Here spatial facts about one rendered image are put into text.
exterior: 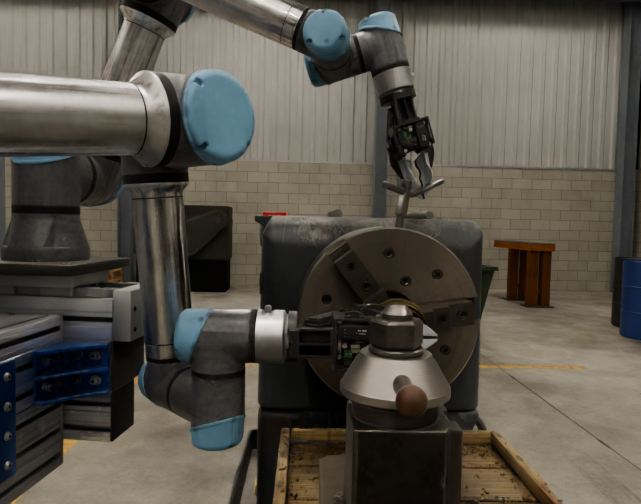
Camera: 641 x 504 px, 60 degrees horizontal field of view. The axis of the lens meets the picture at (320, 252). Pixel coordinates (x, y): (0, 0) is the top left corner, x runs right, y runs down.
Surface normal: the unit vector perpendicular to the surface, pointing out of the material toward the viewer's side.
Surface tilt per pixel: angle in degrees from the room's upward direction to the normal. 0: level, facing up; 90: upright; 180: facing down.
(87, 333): 90
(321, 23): 90
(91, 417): 90
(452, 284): 90
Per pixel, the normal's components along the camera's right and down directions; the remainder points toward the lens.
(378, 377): -0.37, -0.47
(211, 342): 0.01, 0.06
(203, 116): 0.78, 0.04
